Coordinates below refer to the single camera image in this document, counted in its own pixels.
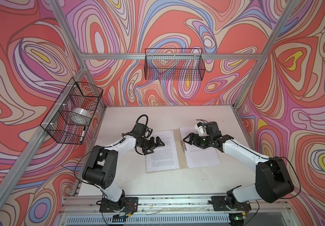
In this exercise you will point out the printed paper sheet back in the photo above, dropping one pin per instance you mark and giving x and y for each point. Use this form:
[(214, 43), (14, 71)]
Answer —
[(197, 157)]

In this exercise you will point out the black wire basket back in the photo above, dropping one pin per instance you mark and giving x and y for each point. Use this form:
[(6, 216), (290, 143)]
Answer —
[(174, 64)]

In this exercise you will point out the metal folder fastener clip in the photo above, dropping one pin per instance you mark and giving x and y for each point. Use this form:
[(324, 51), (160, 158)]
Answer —
[(183, 144)]

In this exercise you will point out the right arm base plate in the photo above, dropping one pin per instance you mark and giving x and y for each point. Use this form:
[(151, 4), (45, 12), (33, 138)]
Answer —
[(228, 203)]

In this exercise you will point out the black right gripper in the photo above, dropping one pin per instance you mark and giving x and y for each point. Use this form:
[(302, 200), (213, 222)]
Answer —
[(191, 135)]

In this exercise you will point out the aluminium frame post right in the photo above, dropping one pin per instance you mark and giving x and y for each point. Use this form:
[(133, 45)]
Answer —
[(282, 21)]

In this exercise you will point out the printed paper sheet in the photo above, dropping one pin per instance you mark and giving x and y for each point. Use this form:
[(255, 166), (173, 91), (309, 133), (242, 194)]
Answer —
[(165, 157), (197, 157)]

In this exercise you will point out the black wire basket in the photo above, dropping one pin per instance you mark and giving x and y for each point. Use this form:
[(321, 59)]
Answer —
[(68, 121), (174, 64)]

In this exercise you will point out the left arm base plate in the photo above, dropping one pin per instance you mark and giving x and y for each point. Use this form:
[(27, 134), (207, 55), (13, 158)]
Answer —
[(125, 204)]

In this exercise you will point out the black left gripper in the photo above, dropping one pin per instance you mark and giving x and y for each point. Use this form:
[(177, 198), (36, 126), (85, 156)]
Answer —
[(152, 144)]

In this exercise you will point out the black wire basket left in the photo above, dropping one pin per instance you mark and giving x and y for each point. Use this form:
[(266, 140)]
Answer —
[(68, 121)]

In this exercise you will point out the silver tape roll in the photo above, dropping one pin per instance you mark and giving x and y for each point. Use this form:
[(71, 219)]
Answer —
[(81, 116)]

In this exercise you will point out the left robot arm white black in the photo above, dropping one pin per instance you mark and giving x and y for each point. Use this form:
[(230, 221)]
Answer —
[(100, 168)]

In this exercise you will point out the aluminium front rail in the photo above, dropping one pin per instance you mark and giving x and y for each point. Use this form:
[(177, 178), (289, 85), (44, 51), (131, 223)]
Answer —
[(176, 210)]

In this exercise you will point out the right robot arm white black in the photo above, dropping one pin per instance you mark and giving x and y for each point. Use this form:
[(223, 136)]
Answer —
[(272, 179)]

